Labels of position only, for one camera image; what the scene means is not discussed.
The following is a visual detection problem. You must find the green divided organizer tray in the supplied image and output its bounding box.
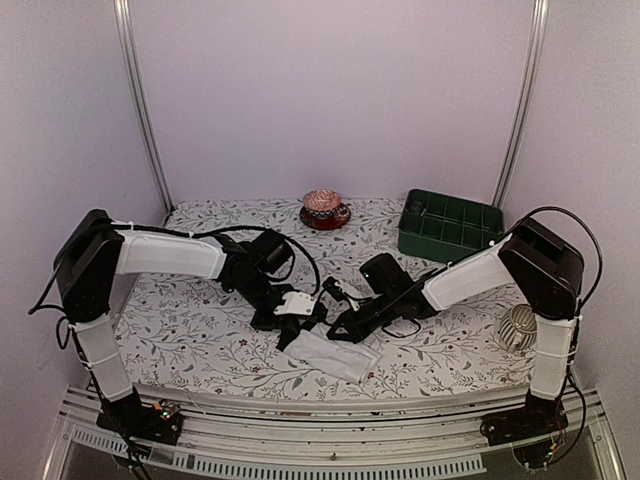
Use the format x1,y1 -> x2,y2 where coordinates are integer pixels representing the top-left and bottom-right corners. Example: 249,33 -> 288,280
398,189 -> 504,263

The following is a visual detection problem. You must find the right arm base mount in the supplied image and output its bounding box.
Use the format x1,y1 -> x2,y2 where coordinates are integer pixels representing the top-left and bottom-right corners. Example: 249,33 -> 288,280
479,391 -> 569,446

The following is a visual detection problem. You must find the floral tablecloth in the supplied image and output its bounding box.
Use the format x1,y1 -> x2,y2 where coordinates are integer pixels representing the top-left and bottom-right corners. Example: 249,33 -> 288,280
116,198 -> 536,401

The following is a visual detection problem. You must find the right aluminium frame post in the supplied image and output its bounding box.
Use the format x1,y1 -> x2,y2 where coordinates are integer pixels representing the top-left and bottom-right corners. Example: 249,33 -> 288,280
492,0 -> 549,208

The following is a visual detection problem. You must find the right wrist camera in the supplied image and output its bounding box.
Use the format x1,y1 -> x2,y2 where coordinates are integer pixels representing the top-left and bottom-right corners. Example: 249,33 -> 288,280
322,277 -> 361,304

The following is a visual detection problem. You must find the left aluminium frame post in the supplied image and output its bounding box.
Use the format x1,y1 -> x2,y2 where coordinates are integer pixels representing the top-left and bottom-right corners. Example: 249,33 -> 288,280
113,0 -> 175,215

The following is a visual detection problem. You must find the dark red saucer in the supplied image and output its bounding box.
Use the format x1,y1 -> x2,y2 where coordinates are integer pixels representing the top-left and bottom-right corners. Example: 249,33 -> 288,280
299,203 -> 351,231

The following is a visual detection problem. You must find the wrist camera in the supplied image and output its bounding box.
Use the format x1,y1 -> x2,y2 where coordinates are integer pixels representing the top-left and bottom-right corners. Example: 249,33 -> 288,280
322,277 -> 361,304
274,291 -> 316,316

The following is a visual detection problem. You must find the white black-trimmed underwear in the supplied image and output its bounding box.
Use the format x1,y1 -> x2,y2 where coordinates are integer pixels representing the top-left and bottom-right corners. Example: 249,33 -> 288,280
277,322 -> 382,384

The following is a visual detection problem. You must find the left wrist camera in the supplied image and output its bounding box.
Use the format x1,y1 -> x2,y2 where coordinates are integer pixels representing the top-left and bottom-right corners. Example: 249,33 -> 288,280
274,291 -> 316,316

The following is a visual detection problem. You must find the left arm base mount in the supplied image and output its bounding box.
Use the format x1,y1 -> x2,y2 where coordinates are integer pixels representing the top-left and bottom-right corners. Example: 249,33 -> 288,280
96,389 -> 184,446

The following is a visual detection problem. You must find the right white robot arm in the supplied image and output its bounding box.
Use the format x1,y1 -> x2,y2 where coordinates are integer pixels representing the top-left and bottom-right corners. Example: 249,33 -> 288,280
327,213 -> 604,436

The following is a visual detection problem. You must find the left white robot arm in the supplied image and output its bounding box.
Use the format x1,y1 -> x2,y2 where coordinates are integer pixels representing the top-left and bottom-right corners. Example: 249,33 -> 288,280
53,210 -> 309,434

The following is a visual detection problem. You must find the aluminium frame post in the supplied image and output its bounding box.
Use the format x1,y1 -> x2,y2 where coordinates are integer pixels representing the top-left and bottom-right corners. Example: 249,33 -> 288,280
113,0 -> 175,215
492,0 -> 549,208

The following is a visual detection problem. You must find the front aluminium rail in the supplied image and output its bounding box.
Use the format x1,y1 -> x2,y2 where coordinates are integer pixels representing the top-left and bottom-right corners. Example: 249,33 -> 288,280
42,383 -> 626,480

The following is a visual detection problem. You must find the striped glass mug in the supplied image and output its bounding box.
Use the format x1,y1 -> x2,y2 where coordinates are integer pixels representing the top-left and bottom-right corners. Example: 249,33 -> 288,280
498,304 -> 537,353

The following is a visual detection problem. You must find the red patterned bowl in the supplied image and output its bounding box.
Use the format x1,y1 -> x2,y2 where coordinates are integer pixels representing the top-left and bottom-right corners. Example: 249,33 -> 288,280
303,189 -> 342,219

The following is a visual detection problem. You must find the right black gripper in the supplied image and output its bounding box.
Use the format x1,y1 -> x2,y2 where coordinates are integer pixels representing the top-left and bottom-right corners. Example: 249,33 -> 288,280
328,290 -> 401,343

